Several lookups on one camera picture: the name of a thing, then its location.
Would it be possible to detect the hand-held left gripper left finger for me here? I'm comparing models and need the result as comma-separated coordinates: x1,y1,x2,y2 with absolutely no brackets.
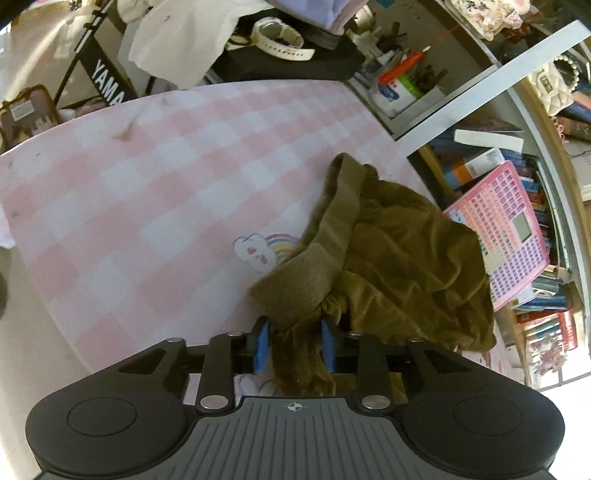
117,316,274,414

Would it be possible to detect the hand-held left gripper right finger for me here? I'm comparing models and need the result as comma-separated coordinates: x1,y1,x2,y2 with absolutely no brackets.
321,318,472,414

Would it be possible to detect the olive brown velvet garment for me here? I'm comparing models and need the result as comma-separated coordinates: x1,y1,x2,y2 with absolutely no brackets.
249,152,498,398

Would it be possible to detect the pink checked cartoon tablecloth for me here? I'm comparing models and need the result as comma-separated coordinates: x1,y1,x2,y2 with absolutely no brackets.
0,79,522,393

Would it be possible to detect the pink learning keyboard toy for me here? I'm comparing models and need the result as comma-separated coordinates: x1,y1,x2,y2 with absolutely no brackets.
443,161,551,312

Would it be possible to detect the floral printed box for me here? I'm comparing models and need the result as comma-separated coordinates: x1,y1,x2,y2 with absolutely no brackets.
531,330,571,377

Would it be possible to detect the stack of leaning books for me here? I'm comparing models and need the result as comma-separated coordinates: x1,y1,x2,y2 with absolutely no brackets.
510,268,580,370

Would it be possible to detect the orange and white box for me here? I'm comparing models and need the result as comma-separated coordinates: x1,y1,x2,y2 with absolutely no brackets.
445,148,507,190

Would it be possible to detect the white jar with green lid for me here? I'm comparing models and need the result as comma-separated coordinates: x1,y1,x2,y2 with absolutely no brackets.
372,74,424,118

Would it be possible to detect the thick white book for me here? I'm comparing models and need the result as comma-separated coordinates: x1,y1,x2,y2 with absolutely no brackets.
454,129,525,154

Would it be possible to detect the black keyboard case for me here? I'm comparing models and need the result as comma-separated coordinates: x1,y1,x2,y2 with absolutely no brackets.
87,34,365,109

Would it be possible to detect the bundle of pens and brushes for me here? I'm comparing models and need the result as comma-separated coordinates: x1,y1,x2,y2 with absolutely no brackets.
379,23,448,93

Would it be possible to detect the white wrist watch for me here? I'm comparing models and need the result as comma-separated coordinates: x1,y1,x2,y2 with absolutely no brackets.
252,16,315,62

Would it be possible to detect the white shelf unit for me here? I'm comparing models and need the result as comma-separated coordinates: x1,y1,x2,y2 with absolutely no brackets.
346,0,591,393

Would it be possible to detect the dark round tin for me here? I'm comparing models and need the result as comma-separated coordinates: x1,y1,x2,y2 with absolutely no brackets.
300,23,343,51

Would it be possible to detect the white cloth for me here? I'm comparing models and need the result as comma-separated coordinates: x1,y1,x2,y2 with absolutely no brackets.
117,0,264,90

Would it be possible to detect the metal bowl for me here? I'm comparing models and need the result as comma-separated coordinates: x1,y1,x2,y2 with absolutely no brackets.
346,7,376,42

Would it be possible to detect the brown printed bag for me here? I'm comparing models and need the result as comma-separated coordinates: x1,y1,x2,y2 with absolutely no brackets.
0,85,61,149

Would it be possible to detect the folded pink cloth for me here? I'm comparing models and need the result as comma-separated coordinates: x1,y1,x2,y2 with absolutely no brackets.
330,0,370,35

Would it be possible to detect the folded purple cloth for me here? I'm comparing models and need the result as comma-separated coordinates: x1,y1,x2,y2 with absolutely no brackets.
272,0,365,28

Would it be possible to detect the black metal stand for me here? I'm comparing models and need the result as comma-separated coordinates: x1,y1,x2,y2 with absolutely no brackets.
53,0,125,109

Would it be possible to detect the white quilted pearl bag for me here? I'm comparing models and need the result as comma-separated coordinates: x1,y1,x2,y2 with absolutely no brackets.
529,55,581,116

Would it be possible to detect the floral fabric pouch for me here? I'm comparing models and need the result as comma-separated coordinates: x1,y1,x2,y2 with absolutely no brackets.
450,0,532,41

